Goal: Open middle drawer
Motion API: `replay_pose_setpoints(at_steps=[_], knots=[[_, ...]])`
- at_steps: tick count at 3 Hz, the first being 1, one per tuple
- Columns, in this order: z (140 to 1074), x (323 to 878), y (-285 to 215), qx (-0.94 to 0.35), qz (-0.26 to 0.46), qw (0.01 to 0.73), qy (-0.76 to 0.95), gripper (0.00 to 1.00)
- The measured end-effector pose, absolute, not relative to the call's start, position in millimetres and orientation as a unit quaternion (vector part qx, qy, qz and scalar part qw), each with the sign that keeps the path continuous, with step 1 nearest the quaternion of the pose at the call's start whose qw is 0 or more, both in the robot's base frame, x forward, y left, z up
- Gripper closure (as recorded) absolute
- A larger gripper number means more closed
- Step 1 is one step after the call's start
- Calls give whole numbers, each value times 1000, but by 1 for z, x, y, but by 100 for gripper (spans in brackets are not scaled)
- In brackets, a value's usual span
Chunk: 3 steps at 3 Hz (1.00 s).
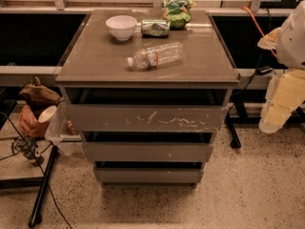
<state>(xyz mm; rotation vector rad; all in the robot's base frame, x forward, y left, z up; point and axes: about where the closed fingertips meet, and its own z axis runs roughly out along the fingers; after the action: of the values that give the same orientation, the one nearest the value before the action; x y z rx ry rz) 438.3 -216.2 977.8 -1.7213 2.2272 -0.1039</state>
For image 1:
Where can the black table frame right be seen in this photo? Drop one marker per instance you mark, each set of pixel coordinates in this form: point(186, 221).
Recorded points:
point(242, 117)

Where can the grey drawer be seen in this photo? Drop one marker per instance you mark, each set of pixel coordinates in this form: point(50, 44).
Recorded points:
point(167, 119)
point(172, 152)
point(147, 176)

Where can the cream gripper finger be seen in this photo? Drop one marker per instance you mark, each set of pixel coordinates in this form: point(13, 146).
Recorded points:
point(270, 40)

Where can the grey bottom drawer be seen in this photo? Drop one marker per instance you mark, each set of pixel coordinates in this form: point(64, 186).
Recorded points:
point(147, 176)

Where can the grey drawer cabinet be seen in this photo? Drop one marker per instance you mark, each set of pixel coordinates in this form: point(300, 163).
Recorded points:
point(96, 73)

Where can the clear plastic water bottle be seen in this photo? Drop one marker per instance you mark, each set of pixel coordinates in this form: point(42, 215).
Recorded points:
point(152, 57)

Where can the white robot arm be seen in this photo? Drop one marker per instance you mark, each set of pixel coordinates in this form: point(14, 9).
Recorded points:
point(290, 51)

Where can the black power adapter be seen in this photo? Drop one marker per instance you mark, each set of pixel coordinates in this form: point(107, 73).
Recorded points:
point(264, 70)

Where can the orange cloth bag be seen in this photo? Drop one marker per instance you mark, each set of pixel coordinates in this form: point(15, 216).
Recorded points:
point(29, 124)

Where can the green soda can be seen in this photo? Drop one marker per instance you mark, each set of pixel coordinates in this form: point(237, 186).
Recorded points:
point(155, 28)

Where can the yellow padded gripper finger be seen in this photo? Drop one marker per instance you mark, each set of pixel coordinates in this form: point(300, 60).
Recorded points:
point(285, 93)

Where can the clear plastic bin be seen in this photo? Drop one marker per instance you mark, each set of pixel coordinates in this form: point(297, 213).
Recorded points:
point(59, 134)

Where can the green chip bag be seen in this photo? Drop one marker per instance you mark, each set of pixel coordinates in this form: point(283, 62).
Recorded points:
point(177, 13)

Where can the black stand leg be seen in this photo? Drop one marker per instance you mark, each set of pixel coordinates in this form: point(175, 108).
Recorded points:
point(35, 217)

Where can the brown cloth bag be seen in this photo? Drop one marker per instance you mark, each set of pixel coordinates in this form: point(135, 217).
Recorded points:
point(37, 95)

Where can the white bowl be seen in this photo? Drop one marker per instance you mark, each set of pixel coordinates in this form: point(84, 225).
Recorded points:
point(121, 27)

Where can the grey top drawer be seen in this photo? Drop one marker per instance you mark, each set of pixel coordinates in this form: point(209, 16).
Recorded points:
point(167, 119)

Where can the small grey device on floor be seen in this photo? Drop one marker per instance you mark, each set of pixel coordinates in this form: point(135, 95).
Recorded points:
point(28, 147)

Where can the white cup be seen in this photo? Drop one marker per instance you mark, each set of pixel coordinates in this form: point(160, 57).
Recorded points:
point(47, 114)

